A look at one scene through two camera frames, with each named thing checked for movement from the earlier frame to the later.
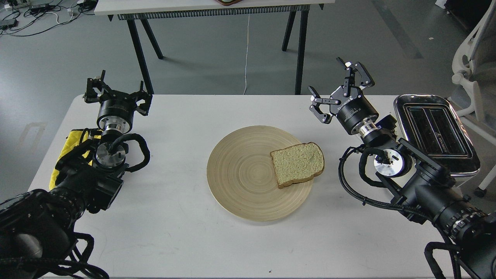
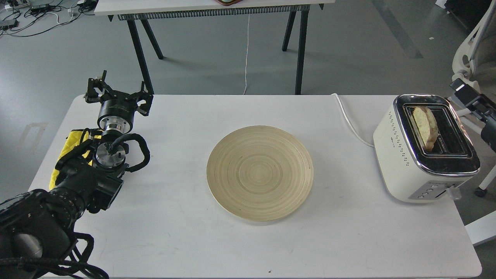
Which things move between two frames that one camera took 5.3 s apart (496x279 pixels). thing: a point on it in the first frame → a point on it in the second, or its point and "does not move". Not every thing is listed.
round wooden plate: x=241 y=176 does not move
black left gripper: x=116 y=111 does not move
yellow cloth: x=72 y=140 does not move
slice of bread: x=297 y=162 → x=427 y=125
